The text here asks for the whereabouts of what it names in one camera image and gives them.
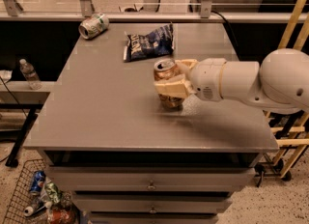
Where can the grey drawer cabinet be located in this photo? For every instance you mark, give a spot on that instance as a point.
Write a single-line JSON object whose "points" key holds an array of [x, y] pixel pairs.
{"points": [[125, 159]]}

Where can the green crushed can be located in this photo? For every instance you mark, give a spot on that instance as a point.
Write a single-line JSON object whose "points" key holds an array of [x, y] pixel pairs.
{"points": [[53, 192]]}

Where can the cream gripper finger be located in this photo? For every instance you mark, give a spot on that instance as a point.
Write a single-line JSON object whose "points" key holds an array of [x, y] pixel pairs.
{"points": [[186, 65], [176, 87]]}

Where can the clear plastic water bottle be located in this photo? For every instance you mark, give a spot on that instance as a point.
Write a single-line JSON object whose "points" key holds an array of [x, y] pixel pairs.
{"points": [[30, 74]]}

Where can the green white soda can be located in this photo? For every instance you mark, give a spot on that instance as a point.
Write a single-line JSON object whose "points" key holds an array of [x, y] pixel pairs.
{"points": [[93, 26]]}

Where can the blue soda can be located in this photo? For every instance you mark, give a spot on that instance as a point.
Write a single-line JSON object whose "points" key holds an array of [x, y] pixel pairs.
{"points": [[37, 183]]}

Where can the red soda can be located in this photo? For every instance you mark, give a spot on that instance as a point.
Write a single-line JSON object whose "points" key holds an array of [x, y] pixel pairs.
{"points": [[60, 217]]}

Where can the orange soda can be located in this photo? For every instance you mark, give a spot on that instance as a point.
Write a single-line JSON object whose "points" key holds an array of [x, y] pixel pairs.
{"points": [[165, 69]]}

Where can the grey side bench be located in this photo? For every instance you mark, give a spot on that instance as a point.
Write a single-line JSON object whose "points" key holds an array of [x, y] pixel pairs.
{"points": [[19, 107]]}

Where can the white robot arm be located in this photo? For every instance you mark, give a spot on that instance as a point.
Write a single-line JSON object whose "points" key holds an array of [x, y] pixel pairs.
{"points": [[280, 84]]}

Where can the blue chip bag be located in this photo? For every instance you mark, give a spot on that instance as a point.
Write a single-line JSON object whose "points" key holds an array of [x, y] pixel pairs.
{"points": [[159, 42]]}

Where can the wire basket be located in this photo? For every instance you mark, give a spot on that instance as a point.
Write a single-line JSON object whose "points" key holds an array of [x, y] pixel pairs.
{"points": [[23, 198]]}

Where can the white bottle in basket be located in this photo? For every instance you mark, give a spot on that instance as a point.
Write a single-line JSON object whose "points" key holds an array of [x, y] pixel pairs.
{"points": [[35, 207]]}

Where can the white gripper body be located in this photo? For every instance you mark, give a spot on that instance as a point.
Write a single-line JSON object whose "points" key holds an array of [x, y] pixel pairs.
{"points": [[207, 78]]}

